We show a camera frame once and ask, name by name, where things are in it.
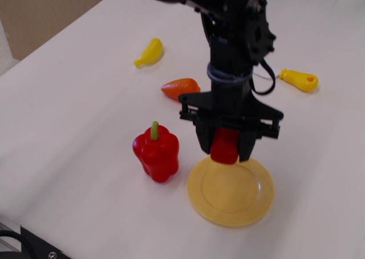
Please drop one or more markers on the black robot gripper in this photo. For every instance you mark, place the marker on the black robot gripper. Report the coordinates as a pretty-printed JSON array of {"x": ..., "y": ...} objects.
[{"x": 231, "y": 106}]

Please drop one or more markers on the red toy sushi piece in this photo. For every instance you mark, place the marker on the red toy sushi piece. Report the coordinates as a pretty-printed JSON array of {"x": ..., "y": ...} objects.
[{"x": 224, "y": 148}]

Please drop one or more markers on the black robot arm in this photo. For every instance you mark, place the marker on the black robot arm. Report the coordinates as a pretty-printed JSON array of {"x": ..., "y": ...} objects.
[{"x": 238, "y": 35}]

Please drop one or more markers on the yellow plastic plate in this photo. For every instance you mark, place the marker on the yellow plastic plate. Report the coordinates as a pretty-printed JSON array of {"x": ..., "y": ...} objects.
[{"x": 231, "y": 195}]

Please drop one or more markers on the red toy bell pepper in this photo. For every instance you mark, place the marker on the red toy bell pepper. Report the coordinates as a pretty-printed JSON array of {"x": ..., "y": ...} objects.
[{"x": 158, "y": 151}]

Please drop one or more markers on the orange toy carrot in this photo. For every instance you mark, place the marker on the orange toy carrot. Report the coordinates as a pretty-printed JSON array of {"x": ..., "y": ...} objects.
[{"x": 178, "y": 87}]

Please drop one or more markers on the yellow toy banana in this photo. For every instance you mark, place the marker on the yellow toy banana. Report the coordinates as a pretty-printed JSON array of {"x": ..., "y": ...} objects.
[{"x": 152, "y": 53}]

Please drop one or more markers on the toy knife yellow handle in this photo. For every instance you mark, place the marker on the toy knife yellow handle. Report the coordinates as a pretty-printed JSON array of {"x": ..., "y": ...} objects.
[{"x": 303, "y": 81}]

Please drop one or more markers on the black corner bracket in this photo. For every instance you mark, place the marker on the black corner bracket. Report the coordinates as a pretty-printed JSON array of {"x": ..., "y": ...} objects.
[{"x": 41, "y": 248}]

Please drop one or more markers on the aluminium table frame rail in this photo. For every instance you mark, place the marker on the aluminium table frame rail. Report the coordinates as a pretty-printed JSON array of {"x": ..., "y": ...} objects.
[{"x": 7, "y": 224}]

